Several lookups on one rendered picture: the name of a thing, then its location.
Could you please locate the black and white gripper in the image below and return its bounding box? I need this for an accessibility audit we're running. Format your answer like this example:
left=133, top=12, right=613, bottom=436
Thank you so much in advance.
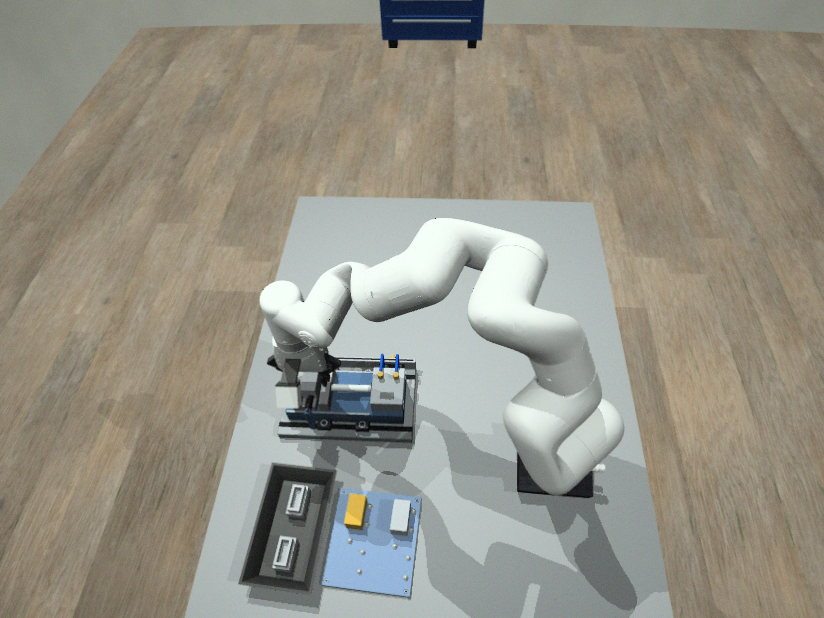
left=267, top=338, right=341, bottom=387

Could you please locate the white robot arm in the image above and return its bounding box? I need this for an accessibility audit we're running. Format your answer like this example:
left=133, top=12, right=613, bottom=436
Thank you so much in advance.
left=260, top=218, right=624, bottom=495

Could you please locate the yellow rectangular block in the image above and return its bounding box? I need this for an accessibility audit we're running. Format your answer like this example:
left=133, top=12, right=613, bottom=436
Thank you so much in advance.
left=344, top=494, right=368, bottom=530

